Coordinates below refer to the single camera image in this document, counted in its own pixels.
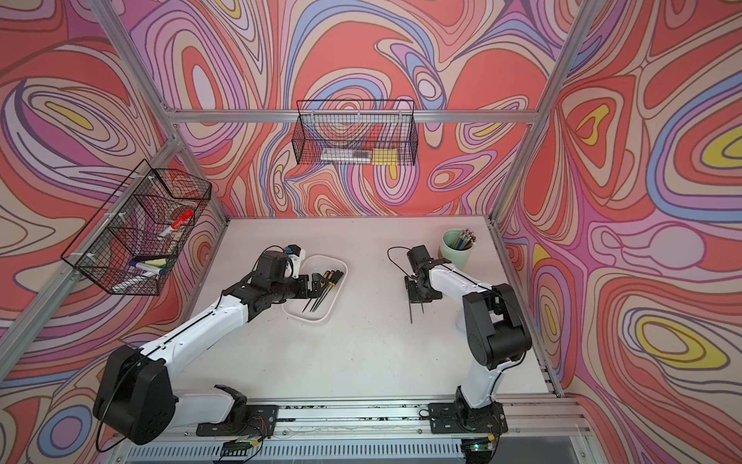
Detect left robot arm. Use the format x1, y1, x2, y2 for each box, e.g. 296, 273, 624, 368
93, 246, 328, 445

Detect blue cap marker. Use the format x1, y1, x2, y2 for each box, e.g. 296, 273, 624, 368
129, 261, 164, 276

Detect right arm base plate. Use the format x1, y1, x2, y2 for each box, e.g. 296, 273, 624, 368
422, 402, 508, 436

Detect red marker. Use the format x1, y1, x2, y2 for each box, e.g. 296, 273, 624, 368
158, 210, 194, 239

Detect aluminium rail front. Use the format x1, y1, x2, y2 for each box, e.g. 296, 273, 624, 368
102, 397, 606, 463

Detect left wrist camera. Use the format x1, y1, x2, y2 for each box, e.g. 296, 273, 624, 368
285, 245, 306, 278

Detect clear tube in basket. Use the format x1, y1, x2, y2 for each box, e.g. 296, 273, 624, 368
320, 148, 372, 164

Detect green pencil cup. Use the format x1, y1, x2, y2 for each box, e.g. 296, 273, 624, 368
439, 229, 475, 269

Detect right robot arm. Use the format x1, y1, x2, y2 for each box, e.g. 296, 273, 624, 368
405, 246, 533, 410

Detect coloured pencils bundle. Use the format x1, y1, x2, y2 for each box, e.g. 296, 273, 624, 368
452, 229, 477, 251

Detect yellow box in basket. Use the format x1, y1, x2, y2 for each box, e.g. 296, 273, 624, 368
371, 148, 399, 165

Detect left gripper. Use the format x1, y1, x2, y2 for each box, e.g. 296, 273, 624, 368
267, 271, 328, 304

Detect black wire basket left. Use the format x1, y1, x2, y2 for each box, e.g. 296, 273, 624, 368
61, 160, 212, 296

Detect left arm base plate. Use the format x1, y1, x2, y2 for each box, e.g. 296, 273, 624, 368
196, 404, 278, 438

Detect black wire basket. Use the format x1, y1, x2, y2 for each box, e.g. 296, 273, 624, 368
292, 98, 419, 165
61, 160, 212, 296

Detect black wire basket back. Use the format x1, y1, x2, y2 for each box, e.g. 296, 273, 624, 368
292, 98, 419, 165

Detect white storage tray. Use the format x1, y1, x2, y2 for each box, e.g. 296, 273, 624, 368
281, 254, 349, 325

